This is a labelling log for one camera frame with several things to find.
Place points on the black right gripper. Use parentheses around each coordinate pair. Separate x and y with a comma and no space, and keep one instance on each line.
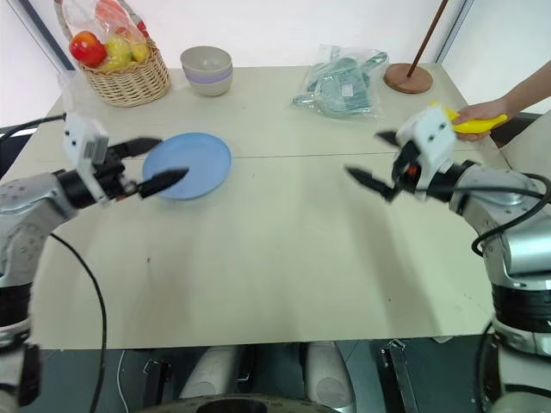
(406,172)

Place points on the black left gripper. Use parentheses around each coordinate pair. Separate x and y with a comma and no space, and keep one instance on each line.
(113,172)

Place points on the yellow banana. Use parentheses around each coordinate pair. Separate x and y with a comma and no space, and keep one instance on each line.
(475,125)

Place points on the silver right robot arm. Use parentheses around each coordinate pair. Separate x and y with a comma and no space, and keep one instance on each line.
(490,189)

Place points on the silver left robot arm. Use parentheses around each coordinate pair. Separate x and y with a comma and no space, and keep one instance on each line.
(26,202)

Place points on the person's bare forearm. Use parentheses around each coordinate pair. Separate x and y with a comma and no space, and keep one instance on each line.
(531,86)

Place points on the blue round plate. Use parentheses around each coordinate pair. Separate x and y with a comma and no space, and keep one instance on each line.
(196,163)

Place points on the clear bag of orange fruit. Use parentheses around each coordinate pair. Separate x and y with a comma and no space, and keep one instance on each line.
(111,13)

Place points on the person's bare hand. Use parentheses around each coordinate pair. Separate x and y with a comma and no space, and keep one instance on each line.
(482,111)

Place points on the woven wicker basket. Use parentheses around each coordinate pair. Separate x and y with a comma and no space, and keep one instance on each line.
(129,84)

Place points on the brown wooden stand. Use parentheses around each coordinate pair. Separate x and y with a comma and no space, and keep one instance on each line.
(409,79)

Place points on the clear bag with teal cloth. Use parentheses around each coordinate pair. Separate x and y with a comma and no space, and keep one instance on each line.
(340,84)

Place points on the beige bowl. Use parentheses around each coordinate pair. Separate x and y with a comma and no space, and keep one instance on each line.
(211,89)
(206,58)

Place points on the light purple bowl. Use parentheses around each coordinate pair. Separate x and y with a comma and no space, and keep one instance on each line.
(211,78)

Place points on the yellow lemon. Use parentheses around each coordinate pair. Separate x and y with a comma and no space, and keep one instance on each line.
(139,51)

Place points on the yellow pear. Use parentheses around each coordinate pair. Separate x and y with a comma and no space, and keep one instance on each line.
(117,49)

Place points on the red apple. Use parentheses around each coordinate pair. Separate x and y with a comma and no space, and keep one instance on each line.
(88,48)

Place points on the white rounded leg cover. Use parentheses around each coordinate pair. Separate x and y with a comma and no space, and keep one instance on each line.
(329,374)
(211,372)

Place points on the dark rounded shape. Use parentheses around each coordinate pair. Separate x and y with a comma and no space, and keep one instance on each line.
(241,404)

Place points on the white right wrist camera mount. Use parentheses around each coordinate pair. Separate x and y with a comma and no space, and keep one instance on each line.
(430,133)

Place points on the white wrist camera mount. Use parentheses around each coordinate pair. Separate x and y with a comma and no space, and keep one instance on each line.
(79,133)
(430,133)

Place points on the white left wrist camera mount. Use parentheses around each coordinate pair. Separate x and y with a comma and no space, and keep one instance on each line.
(79,133)

